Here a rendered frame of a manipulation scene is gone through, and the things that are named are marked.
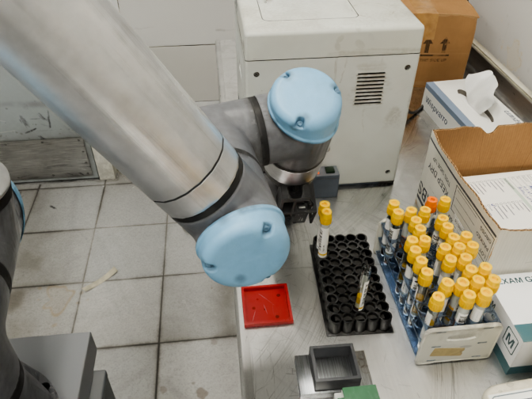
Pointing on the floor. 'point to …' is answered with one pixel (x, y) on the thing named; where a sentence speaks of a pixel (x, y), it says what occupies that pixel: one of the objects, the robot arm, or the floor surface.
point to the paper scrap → (100, 279)
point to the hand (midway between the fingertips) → (278, 199)
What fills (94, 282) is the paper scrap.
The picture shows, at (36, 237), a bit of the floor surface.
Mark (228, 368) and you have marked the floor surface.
